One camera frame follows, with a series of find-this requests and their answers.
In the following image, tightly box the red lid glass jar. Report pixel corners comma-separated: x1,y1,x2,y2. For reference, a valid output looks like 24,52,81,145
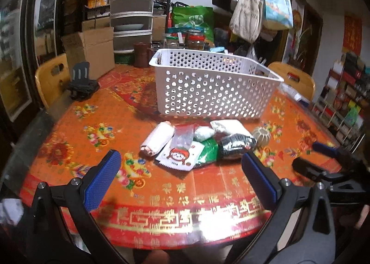
185,29,205,50

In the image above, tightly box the white cotton ball bag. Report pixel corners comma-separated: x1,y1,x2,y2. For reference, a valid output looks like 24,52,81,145
194,126,215,143

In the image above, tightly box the wooden chair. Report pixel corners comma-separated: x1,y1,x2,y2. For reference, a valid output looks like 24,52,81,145
35,53,70,109
268,62,315,101

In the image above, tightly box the white perforated plastic basket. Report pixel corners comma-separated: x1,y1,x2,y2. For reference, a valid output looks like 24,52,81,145
149,48,284,119

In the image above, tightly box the black knit item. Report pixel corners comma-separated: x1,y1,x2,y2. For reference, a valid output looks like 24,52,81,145
218,134,256,160

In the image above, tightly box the grey white striped ball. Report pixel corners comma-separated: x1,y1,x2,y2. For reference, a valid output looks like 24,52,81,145
251,127,271,147

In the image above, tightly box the orange red floral tablecloth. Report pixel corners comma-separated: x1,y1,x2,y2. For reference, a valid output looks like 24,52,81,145
20,65,339,249

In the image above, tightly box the black phone stand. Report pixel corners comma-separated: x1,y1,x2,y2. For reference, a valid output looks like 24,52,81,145
67,62,100,101

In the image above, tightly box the red wall banner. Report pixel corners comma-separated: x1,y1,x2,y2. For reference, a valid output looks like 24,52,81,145
342,15,362,56

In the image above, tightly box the pink towel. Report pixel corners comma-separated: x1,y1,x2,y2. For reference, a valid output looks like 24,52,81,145
140,121,174,157

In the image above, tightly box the blue illustrated tote bag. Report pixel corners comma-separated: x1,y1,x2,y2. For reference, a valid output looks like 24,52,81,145
263,0,293,31

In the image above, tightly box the left wooden chair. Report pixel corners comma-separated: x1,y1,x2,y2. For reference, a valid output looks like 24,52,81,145
35,53,70,109

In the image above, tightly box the green snack packet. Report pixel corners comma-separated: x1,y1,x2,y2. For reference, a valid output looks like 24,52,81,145
195,138,219,168

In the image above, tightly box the shelf with boxes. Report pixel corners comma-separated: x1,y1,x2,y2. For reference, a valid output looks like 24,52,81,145
312,52,369,152

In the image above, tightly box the right wooden chair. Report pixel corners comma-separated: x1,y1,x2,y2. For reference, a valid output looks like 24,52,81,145
268,62,315,101

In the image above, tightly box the white cloth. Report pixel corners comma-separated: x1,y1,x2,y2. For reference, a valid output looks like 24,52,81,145
210,119,252,137

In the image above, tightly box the clear zip plastic bag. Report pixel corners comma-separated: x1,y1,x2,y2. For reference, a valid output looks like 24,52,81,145
171,124,194,150

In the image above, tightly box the brown ceramic jar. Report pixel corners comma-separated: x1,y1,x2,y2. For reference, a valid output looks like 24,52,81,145
134,42,152,68

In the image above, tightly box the cartoon girl snack packet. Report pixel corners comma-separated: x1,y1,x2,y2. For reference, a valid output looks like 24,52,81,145
156,140,204,171

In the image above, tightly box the cardboard box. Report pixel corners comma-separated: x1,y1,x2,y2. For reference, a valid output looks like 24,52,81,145
62,27,115,80

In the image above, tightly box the green shopping bag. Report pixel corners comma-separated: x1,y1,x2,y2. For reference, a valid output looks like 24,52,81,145
172,6,214,42

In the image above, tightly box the beige canvas tote bag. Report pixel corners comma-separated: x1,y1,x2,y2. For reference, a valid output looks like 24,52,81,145
230,0,263,44

